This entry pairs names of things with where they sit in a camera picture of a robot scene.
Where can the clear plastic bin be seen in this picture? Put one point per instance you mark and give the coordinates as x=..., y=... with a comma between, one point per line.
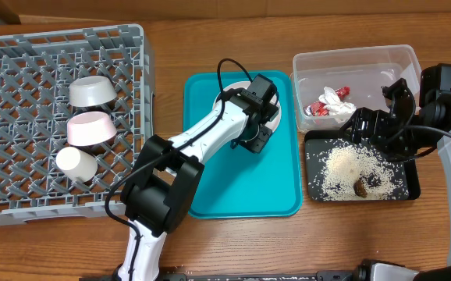
x=363, y=70

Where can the teal plastic tray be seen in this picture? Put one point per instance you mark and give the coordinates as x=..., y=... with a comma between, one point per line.
x=239, y=184

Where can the brown food scrap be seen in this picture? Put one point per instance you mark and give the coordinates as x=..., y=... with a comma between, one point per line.
x=359, y=189

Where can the white round plate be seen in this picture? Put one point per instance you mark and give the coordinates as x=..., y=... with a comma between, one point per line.
x=274, y=122

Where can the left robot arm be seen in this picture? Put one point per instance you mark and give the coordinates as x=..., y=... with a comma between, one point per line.
x=161, y=187

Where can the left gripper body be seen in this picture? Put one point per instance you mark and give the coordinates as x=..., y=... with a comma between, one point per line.
x=251, y=141

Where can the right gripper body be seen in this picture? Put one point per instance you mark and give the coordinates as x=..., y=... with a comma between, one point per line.
x=389, y=136

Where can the white paper cup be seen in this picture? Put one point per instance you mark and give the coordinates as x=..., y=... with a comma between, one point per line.
x=76, y=164

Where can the grey dishwasher rack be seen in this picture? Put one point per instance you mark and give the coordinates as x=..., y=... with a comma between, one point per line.
x=35, y=73

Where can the white rice grains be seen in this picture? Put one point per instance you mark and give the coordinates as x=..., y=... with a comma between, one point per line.
x=346, y=168

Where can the red snack wrapper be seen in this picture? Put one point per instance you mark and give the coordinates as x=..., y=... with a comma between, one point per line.
x=315, y=108

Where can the white tissue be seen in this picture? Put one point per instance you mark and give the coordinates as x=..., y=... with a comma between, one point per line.
x=333, y=101

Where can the black plastic tray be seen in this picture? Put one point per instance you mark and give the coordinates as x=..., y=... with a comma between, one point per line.
x=413, y=179

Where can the grey bowl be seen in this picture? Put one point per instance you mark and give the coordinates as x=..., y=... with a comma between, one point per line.
x=91, y=91

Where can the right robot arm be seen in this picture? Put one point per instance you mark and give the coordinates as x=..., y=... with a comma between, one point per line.
x=410, y=129

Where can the pink bowl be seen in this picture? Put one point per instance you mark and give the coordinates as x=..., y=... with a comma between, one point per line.
x=90, y=128

